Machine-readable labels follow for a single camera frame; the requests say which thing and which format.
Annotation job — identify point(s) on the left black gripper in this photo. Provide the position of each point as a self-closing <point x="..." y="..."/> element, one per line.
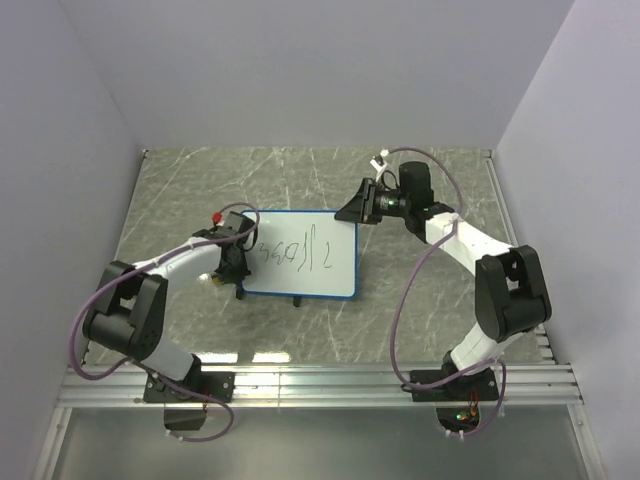
<point x="237" y="276"/>

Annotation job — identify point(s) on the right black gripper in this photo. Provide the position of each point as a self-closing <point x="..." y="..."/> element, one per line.
<point x="362" y="206"/>

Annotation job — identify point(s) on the blue framed whiteboard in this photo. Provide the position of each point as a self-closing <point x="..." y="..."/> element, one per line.
<point x="303" y="253"/>

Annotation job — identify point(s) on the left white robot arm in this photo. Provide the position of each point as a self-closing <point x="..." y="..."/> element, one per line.
<point x="127" y="312"/>

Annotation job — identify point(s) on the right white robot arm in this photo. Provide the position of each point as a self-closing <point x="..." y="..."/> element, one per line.
<point x="441" y="227"/>

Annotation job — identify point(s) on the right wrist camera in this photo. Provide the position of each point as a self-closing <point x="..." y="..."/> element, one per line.
<point x="379" y="162"/>

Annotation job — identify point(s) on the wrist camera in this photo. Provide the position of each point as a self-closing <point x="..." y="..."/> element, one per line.
<point x="223" y="220"/>
<point x="379" y="162"/>

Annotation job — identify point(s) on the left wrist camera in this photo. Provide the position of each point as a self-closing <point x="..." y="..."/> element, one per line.
<point x="223" y="220"/>

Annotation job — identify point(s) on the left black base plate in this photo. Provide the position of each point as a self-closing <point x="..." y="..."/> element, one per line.
<point x="216" y="385"/>

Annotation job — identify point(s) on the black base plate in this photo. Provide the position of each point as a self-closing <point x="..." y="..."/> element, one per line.
<point x="481" y="386"/>
<point x="216" y="385"/>

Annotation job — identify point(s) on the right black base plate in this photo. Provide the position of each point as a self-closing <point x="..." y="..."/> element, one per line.
<point x="481" y="386"/>

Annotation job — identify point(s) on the aluminium side rail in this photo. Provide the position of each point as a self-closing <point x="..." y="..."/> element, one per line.
<point x="515" y="296"/>

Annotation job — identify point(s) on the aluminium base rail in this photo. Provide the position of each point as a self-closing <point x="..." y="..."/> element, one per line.
<point x="307" y="386"/>

